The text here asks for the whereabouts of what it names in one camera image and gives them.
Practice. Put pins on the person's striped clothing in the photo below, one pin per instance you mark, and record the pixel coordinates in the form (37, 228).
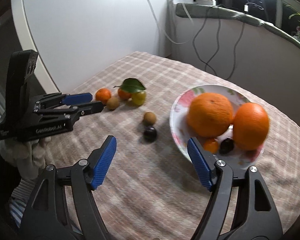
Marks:
(15, 207)

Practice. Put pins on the smooth large orange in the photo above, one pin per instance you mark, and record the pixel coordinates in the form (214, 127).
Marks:
(250, 126)

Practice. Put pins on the mandarin with green leaf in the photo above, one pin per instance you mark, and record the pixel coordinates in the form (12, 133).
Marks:
(123, 94)

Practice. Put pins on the brown longan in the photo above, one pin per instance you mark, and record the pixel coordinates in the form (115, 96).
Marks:
(113, 103)
(149, 118)

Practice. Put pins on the rough large orange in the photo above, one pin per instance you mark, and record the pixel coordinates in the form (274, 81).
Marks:
(210, 114)

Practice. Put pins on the dark purple plum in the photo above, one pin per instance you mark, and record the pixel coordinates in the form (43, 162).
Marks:
(226, 146)
(150, 133)

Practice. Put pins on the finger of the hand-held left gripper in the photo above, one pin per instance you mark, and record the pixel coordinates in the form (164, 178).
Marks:
(77, 98)
(90, 107)

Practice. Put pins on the checkered beige tablecloth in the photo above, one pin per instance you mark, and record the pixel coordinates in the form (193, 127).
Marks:
(145, 175)

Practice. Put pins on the floral white plate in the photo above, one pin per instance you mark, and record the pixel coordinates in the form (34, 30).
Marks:
(182, 110)

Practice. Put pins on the small orange kumquat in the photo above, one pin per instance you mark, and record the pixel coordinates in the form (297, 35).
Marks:
(211, 145)

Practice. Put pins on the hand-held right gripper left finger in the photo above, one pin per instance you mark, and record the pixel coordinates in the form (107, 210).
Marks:
(103, 165)

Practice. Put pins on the green round fruit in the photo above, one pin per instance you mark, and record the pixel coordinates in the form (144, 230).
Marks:
(139, 97)

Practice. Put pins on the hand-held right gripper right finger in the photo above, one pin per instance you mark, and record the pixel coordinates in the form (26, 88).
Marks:
(200, 162)

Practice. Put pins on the small leafless mandarin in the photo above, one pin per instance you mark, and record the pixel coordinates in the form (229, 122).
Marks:
(103, 95)

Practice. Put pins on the person's left hand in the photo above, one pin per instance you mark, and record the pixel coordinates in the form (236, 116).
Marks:
(22, 155)

